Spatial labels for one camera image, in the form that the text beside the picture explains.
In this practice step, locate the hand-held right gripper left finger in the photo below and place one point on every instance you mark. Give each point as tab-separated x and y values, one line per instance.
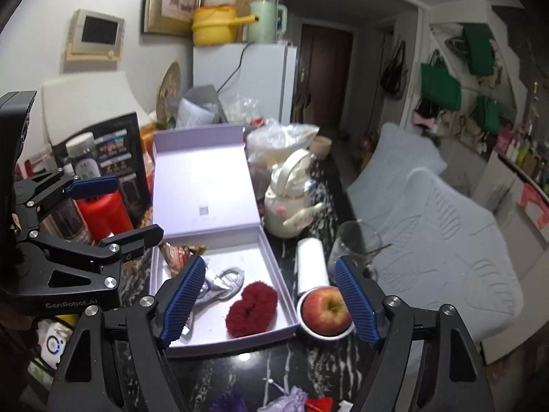
180	304

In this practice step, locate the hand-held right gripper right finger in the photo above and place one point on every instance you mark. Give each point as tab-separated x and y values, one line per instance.
358	304

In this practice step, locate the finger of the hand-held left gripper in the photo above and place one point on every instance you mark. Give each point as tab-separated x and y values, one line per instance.
133	240
94	186

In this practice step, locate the brown snack packet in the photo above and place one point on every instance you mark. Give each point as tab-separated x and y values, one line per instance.
176	257

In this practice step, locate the silver snack packet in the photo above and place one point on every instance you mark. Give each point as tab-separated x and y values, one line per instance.
223	281

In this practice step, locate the dark red fluffy scrunchie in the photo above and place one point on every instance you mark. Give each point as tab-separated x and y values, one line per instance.
253	309

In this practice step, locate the lavender gift box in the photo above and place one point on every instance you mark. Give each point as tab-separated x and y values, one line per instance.
206	180

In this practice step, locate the white printed snack packet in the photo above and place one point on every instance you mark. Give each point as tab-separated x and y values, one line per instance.
344	407

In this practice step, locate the red snack packet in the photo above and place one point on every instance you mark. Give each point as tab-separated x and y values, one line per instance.
319	405

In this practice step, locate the red plastic bottle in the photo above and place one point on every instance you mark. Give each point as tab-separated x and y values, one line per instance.
107	214

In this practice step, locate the red apple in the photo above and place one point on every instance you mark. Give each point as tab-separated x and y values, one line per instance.
326	309

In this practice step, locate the white-capped jar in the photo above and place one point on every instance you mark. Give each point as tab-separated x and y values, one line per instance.
83	154

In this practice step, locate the metal bowl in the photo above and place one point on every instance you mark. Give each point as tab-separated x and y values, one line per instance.
328	337

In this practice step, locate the black printed packaging bag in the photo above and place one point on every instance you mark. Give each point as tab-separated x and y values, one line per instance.
120	146

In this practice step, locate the metal stirrer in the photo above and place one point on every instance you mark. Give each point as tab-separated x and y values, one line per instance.
379	250

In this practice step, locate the glass mug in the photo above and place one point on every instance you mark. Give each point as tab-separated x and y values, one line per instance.
351	244

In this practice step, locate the white roll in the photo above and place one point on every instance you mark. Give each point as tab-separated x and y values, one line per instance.
311	261

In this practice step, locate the white board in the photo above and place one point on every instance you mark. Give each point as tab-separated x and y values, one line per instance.
85	98

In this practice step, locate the grey leaf-pattern chair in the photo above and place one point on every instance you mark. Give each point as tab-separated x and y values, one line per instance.
394	154
450	244

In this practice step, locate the white cartoon water bottle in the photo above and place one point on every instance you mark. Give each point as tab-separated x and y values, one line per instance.
278	210

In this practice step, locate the woven round tray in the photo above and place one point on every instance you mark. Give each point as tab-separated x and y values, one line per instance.
169	81

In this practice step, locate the grey paper bag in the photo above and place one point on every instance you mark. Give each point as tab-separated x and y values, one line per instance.
201	96

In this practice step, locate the paper cup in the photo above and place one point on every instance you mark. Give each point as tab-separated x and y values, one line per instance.
320	146

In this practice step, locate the clear plastic bag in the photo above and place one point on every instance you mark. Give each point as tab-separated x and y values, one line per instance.
274	141

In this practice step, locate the yellow pot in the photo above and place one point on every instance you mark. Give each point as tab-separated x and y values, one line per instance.
212	25

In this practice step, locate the white refrigerator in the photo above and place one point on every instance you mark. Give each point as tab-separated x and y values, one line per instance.
266	81

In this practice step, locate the pink cloth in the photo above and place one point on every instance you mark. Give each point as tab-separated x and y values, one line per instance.
534	204

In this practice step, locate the white cabinet with bottles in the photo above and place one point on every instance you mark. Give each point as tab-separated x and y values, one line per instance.
521	152

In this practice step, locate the green tote bag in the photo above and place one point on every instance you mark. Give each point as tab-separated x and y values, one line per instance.
478	49
439	88
487	116

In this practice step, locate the brown door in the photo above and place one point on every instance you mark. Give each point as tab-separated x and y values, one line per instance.
326	77

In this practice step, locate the black handbag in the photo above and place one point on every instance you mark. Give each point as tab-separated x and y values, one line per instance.
392	77

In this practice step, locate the green electric kettle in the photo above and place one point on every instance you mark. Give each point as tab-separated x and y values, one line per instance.
264	23

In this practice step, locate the wall intercom panel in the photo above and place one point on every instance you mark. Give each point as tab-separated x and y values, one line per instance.
98	32

